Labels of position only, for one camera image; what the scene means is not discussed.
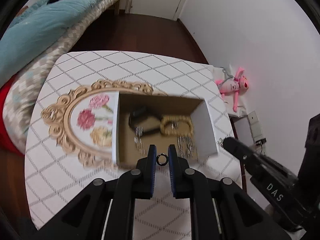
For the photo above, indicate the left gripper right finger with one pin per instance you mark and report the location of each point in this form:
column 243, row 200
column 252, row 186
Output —
column 189, row 183

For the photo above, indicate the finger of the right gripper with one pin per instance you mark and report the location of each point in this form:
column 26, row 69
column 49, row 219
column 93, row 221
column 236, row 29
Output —
column 242, row 152

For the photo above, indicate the light blue duvet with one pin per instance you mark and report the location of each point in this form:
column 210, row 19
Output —
column 37, row 29

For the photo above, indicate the white wall power strip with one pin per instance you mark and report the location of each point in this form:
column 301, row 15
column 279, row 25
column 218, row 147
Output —
column 256, row 129

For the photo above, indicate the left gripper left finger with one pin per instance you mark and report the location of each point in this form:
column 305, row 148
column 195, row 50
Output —
column 123, row 192

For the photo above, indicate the black smart watch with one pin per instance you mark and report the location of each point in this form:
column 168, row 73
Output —
column 138, row 116

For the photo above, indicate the checked tablecloth with floral print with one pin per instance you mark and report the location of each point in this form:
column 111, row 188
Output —
column 82, row 126

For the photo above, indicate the white cardboard box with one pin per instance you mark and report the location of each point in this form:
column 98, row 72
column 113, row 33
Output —
column 186, row 123

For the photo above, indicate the silver earring stud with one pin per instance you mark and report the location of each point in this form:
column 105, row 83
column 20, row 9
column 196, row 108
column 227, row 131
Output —
column 220, row 142

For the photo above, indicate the red blanket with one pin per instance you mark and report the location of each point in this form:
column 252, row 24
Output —
column 7, row 144

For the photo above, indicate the pink panther plush toy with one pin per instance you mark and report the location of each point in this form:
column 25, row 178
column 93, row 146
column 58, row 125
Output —
column 233, row 85

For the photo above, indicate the checked grey mattress sheet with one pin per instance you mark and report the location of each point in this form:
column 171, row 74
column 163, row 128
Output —
column 22, row 96

